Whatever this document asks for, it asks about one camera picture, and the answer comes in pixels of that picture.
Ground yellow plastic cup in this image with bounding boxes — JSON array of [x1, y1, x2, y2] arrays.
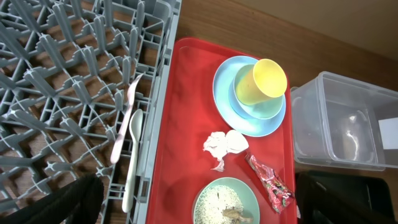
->
[[235, 59, 287, 105]]

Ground green bowl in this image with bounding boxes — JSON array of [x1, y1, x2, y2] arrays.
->
[[192, 177, 260, 224]]

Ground grey dishwasher rack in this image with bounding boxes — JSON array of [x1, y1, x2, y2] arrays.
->
[[1, 0, 181, 223]]

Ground white plastic fork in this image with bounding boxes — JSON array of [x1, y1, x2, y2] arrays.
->
[[110, 74, 143, 164]]

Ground rice and food scraps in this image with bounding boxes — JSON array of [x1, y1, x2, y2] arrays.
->
[[193, 185, 253, 224]]

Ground red snack wrapper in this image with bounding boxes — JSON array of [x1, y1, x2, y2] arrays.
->
[[245, 153, 295, 214]]

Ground black tray bin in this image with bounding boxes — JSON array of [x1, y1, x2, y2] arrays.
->
[[295, 170, 397, 224]]

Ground white napkin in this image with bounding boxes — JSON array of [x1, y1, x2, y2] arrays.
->
[[203, 129, 249, 172]]

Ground light blue bowl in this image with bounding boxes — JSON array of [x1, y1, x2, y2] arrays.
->
[[229, 64, 285, 119]]

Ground clear plastic bin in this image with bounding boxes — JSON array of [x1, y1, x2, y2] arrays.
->
[[290, 72, 397, 171]]

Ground light blue plate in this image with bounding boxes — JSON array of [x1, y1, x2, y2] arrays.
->
[[213, 55, 287, 137]]

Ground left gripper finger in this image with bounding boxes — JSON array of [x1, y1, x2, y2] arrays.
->
[[1, 174, 104, 224]]

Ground white plastic spoon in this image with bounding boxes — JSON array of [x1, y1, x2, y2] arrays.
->
[[122, 109, 144, 213]]

